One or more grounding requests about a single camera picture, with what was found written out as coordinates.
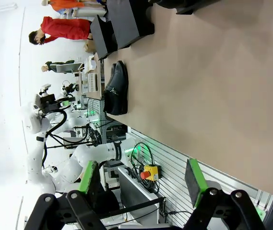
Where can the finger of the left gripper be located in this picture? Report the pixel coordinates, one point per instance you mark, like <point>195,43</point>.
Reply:
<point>65,104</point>
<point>67,98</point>

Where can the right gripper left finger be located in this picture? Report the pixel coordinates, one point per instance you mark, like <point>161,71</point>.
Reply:
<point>88,182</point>

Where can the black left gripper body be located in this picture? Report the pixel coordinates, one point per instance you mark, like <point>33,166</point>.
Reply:
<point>51,103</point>

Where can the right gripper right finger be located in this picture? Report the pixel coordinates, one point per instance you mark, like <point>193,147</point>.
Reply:
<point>196,184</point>

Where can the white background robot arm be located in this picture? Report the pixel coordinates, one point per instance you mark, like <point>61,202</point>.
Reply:
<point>78,121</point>

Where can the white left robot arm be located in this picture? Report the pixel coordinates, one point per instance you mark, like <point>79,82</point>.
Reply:
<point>88,153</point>

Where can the black slanted shoe stand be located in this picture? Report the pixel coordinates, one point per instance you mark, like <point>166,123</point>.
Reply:
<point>100,38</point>
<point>124,24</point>

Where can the person in red top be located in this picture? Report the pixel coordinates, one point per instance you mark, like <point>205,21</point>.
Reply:
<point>66,28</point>

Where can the black office chair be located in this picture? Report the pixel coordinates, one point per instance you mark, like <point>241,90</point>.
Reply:
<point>107,201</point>

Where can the brown work desk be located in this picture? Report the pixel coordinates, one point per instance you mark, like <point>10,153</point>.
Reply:
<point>95,94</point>

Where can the white parts tray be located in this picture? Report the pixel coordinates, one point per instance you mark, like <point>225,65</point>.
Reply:
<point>92,82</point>

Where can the small grey monitor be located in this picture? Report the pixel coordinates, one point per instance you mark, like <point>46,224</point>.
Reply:
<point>69,68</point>

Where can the mannequin in dark clothes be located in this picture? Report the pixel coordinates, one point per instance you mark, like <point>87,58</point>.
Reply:
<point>59,65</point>

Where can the white box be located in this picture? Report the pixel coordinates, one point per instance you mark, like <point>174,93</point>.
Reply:
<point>90,63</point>

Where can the yellow emergency stop box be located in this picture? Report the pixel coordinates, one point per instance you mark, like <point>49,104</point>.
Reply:
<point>151,173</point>

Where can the black leather shoe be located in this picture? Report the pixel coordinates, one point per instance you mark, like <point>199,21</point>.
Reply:
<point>161,2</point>
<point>119,81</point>
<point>112,70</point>

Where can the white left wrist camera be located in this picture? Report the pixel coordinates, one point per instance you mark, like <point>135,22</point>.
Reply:
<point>45,89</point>

